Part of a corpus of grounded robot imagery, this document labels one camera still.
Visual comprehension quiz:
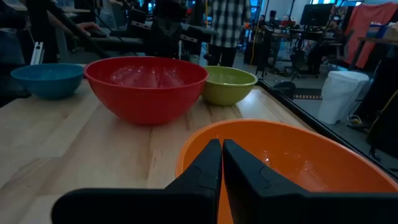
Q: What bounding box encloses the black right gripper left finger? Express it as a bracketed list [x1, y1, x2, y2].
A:
[51, 138, 223, 224]

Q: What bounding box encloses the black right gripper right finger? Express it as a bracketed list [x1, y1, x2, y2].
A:
[222, 138, 398, 224]

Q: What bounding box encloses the orange plastic bowl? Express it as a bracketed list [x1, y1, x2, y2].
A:
[175, 118, 398, 224]

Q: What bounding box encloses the green plastic bowl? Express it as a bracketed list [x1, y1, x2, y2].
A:
[201, 65, 259, 106]

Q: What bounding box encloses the blue plastic bowl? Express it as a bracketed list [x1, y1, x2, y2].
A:
[10, 63, 85, 100]

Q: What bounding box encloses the nested rainbow bowls stack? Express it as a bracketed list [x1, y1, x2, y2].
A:
[83, 55, 209, 126]

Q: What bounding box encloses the black orange striped floor strip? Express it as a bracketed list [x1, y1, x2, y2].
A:
[293, 93, 323, 101]

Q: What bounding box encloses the white trash bin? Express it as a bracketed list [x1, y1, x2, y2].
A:
[317, 70, 370, 125]

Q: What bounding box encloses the person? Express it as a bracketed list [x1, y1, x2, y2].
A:
[205, 0, 252, 68]

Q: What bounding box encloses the black monitor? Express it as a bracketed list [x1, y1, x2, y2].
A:
[300, 3, 335, 27]

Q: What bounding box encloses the orange cloth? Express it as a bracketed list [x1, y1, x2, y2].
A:
[343, 2, 398, 69]

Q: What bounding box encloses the blue storage box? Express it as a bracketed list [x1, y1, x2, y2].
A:
[366, 21, 389, 39]

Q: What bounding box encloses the person's hand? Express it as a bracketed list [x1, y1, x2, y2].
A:
[76, 21, 101, 36]

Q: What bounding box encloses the black aluminium table frame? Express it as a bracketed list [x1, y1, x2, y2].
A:
[257, 79, 398, 182]

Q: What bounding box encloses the yellow cable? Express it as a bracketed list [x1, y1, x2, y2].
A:
[349, 89, 398, 133]

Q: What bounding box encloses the white bracket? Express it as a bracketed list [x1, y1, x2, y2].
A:
[30, 41, 45, 65]

